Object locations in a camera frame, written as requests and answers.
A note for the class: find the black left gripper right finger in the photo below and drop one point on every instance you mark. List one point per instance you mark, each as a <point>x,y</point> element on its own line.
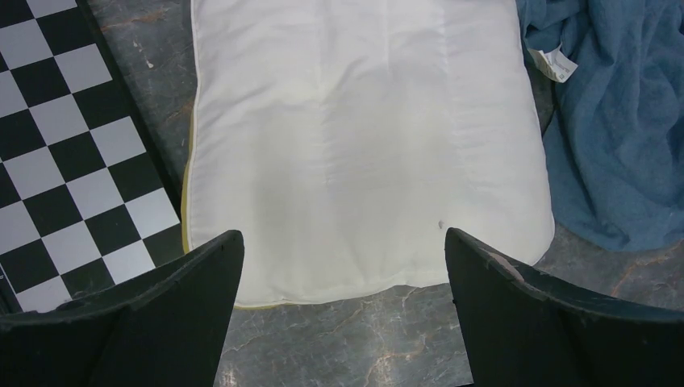
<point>524,327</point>

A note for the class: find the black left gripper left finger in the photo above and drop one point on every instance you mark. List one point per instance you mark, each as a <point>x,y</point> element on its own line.
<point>165,327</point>

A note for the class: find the blue fabric pillowcase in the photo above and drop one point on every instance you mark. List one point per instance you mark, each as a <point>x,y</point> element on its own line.
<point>614,145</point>

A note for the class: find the white pillow with yellow side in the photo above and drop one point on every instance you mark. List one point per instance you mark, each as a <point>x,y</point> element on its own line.
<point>344,138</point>

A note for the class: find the black white checkerboard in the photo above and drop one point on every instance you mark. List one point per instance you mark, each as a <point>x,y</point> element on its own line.
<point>86,202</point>

